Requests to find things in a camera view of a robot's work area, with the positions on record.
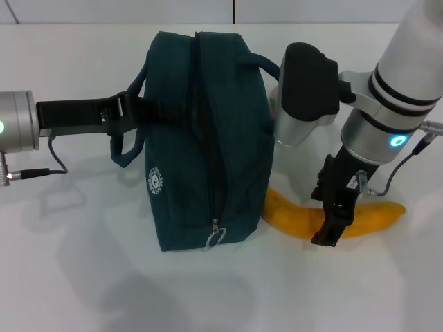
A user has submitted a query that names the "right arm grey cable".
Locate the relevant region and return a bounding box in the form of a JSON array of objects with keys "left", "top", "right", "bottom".
[{"left": 356, "top": 119, "right": 443, "bottom": 197}]

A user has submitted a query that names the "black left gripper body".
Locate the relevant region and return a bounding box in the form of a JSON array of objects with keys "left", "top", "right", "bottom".
[{"left": 36, "top": 91, "right": 127, "bottom": 138}]

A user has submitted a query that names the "pink toy peach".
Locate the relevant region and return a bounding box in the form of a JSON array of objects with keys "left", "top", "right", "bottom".
[{"left": 269, "top": 86, "right": 280, "bottom": 120}]

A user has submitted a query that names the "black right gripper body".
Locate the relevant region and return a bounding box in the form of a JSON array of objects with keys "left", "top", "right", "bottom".
[{"left": 328, "top": 146, "right": 379, "bottom": 193}]

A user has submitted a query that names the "left arm grey cable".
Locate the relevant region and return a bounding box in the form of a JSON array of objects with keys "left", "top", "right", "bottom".
[{"left": 0, "top": 133, "right": 69, "bottom": 190}]

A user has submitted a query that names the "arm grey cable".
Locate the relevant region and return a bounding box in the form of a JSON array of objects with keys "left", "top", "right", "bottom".
[
  {"left": 356, "top": 119, "right": 443, "bottom": 197},
  {"left": 0, "top": 133, "right": 69, "bottom": 190}
]

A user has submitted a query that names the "yellow banana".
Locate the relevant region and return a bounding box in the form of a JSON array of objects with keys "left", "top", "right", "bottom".
[{"left": 261, "top": 186, "right": 406, "bottom": 240}]

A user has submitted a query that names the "dark teal lunch bag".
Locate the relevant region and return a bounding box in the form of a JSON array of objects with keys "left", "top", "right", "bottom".
[{"left": 109, "top": 30, "right": 281, "bottom": 253}]

